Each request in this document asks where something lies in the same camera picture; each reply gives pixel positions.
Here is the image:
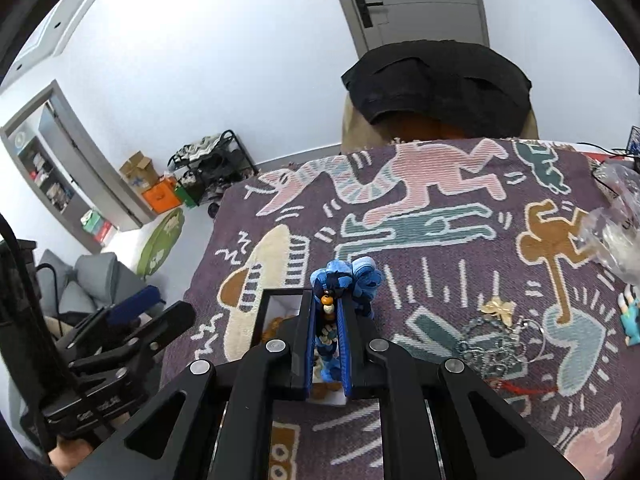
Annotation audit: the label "green bag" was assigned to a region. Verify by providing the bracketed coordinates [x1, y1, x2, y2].
[175, 182, 201, 208]

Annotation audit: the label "black door lock handle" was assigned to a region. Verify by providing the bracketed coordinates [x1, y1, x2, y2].
[354, 0, 383, 28]

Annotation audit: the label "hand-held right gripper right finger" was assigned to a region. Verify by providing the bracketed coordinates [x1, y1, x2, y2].
[340, 299, 583, 480]

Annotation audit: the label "black jacket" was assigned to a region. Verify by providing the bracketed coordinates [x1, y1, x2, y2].
[341, 40, 533, 138]

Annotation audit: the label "printed blanket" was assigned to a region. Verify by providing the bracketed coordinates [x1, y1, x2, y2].
[160, 137, 640, 480]

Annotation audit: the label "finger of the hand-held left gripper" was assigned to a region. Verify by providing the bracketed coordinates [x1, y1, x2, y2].
[55, 286, 163, 348]
[70, 301, 197, 391]

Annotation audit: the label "clear plastic bag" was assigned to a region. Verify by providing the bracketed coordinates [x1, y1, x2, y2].
[575, 160, 640, 286]

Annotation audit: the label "blue braided cord ornament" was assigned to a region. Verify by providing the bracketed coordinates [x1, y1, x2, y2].
[310, 256, 383, 386]

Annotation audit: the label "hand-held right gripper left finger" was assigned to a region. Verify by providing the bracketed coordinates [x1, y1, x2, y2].
[65, 287, 321, 480]

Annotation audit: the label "grey door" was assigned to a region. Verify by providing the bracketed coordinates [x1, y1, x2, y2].
[322, 0, 491, 58]

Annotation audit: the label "grey white patterned shoes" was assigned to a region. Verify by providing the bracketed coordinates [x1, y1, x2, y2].
[175, 135, 222, 161]

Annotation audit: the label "blue toy figurine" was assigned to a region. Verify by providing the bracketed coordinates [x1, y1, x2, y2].
[619, 282, 640, 346]

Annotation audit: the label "grey framed wall shelf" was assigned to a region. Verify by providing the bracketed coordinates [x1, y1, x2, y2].
[0, 82, 156, 253]

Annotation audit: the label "small cardboard box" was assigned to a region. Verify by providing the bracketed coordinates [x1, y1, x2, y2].
[119, 152, 161, 193]

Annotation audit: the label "black jewelry box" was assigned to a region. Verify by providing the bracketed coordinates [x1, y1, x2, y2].
[257, 287, 351, 408]

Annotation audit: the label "silver wire hoop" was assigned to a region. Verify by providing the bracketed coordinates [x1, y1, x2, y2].
[515, 317, 548, 361]

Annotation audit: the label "tan chair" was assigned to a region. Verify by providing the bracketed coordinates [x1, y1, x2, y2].
[340, 95, 541, 153]

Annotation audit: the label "green rug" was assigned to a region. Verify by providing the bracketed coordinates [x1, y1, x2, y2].
[137, 208, 185, 278]

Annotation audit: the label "brown bead bracelet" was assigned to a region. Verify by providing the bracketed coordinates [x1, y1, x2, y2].
[262, 316, 291, 343]

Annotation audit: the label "red cord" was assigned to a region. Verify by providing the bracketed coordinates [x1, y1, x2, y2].
[487, 377, 558, 401]

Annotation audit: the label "grey sofa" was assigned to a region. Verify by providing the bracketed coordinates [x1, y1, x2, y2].
[30, 250, 146, 321]

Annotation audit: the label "person's left hand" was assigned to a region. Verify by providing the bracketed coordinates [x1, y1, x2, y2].
[50, 437, 101, 476]

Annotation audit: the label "orange box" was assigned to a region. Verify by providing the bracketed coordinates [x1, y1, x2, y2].
[142, 177, 183, 213]

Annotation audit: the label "gold butterfly hair clip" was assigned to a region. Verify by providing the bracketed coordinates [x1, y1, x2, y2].
[482, 296, 516, 326]

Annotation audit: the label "black cable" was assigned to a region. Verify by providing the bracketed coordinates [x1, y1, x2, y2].
[575, 141, 640, 161]

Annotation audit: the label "black shoe rack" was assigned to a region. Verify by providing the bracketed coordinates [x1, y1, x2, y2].
[167, 130, 258, 218]

